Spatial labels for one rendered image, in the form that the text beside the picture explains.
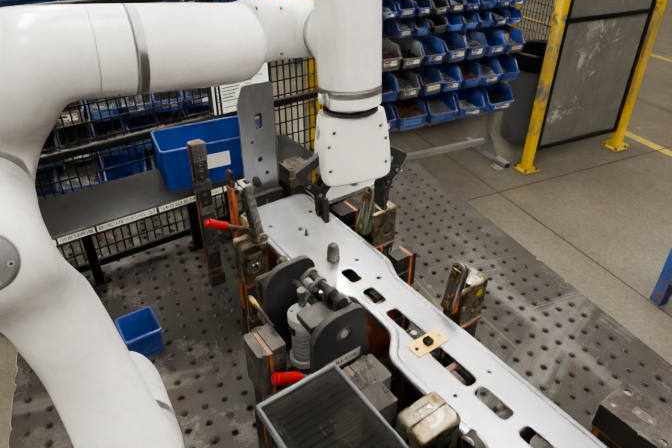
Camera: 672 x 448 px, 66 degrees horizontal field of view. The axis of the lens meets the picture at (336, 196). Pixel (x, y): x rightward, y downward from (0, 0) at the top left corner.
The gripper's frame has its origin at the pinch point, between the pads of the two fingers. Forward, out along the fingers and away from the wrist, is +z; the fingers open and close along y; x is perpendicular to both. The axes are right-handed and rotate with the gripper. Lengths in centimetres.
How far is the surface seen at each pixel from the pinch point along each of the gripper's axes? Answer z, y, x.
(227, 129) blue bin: 20, -3, 99
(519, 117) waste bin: 99, 242, 249
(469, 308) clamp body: 41, 34, 14
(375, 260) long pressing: 37, 20, 35
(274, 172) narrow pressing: 28, 6, 78
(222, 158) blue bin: 23, -8, 83
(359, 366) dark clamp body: 32.1, 0.5, -0.2
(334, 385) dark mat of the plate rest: 24.5, -7.3, -9.1
